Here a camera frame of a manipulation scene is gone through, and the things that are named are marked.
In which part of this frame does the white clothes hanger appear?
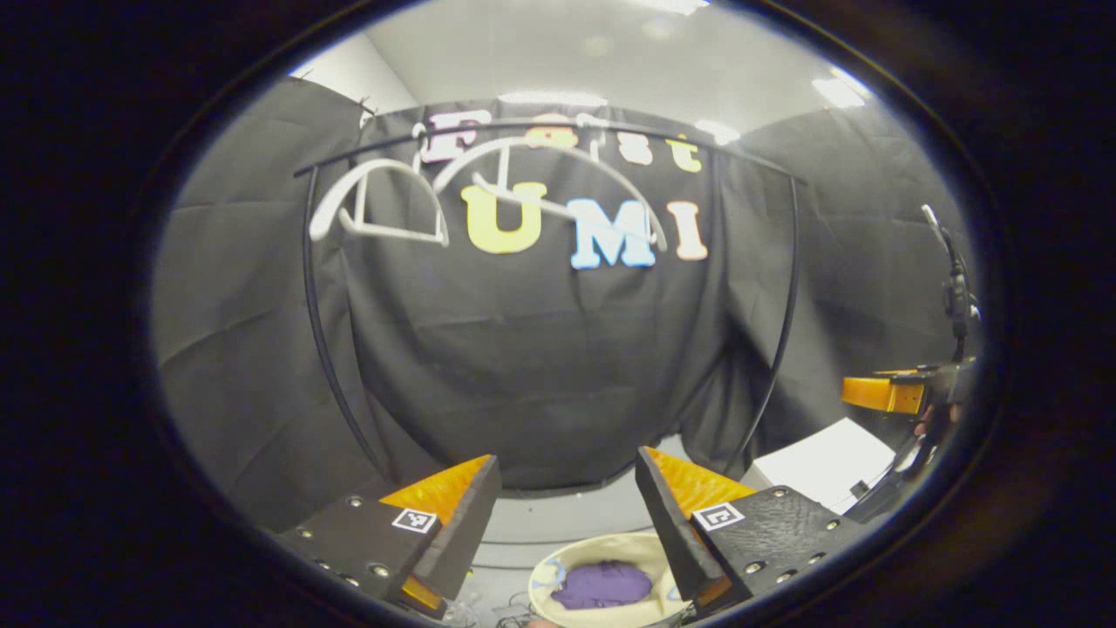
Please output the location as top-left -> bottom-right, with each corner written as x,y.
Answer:
310,157 -> 450,248
432,118 -> 668,254

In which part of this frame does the purple knitted cardigan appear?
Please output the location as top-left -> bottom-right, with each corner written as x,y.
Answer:
551,560 -> 653,610

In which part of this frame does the white box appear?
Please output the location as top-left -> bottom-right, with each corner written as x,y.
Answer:
752,417 -> 899,515

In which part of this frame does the black backdrop cloth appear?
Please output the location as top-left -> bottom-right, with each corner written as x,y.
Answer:
153,77 -> 982,533

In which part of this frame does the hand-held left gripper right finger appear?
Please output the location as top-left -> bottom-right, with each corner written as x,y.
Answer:
635,447 -> 864,611

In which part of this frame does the black metal clothes rack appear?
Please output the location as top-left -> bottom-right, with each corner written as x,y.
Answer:
295,118 -> 807,498

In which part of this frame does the beige laundry hamper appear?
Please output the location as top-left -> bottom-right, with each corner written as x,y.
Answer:
527,534 -> 694,628

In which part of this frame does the black cable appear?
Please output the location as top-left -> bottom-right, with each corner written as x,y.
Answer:
453,593 -> 533,628

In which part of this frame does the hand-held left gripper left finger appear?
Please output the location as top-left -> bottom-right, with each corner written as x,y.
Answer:
275,454 -> 504,620

